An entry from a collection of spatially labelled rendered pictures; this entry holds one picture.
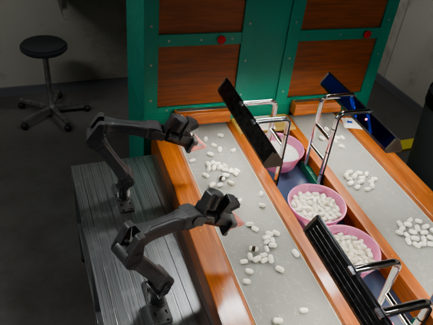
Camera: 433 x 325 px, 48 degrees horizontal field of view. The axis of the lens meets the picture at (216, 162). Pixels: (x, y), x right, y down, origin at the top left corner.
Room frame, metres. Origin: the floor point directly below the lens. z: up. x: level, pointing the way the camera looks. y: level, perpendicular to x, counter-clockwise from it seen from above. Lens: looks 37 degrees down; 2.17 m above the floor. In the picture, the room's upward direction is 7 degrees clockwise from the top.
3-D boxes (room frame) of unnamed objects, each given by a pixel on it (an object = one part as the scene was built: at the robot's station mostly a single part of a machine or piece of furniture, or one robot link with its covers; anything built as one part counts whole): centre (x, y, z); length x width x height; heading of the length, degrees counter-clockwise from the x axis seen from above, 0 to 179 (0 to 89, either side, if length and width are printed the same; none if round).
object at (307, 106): (2.45, -0.53, 0.83); 0.30 x 0.06 x 0.07; 111
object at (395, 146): (2.01, -0.64, 1.08); 0.62 x 0.08 x 0.07; 21
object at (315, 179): (1.98, -0.56, 0.90); 0.20 x 0.19 x 0.45; 21
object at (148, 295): (1.11, 0.16, 0.71); 0.20 x 0.07 x 0.08; 24
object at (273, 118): (1.84, -0.19, 0.90); 0.20 x 0.19 x 0.45; 21
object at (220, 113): (2.20, 0.10, 0.83); 0.30 x 0.06 x 0.07; 111
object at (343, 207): (1.66, -0.47, 0.72); 0.27 x 0.27 x 0.10
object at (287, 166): (2.07, -0.31, 0.72); 0.27 x 0.27 x 0.10
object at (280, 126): (2.27, -0.23, 0.77); 0.33 x 0.15 x 0.01; 111
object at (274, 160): (1.81, -0.11, 1.08); 0.62 x 0.08 x 0.07; 21
